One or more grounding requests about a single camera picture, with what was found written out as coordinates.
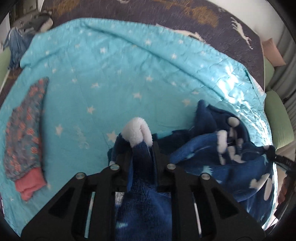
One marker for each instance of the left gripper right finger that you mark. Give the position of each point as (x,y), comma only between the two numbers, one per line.
(200,208)

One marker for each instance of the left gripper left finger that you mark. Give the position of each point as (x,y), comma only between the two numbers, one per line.
(84,209)

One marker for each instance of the navy fleece star pajama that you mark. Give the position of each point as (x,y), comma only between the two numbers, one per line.
(218,144)

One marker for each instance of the folded floral pink clothes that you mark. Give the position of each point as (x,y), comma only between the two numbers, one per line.
(23,152)

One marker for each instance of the pile of denim clothes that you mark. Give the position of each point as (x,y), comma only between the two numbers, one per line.
(18,40)

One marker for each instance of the person's right hand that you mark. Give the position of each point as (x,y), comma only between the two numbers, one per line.
(284,189)

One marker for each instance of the green pillow near curtain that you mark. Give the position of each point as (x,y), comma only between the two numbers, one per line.
(279,121)

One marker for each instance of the grey curtain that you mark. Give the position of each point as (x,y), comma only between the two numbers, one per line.
(283,80)

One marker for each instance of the green pillow at headboard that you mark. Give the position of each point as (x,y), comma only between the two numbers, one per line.
(268,72)

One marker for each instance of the pink pillow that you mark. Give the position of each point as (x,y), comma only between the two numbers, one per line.
(272,53)

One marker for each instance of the turquoise star quilt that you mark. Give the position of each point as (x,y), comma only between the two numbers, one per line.
(102,73)

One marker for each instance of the dark deer pattern bedsheet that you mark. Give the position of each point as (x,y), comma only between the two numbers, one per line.
(215,25)

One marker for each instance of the green pillow left side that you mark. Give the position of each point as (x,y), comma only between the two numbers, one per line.
(5,57)

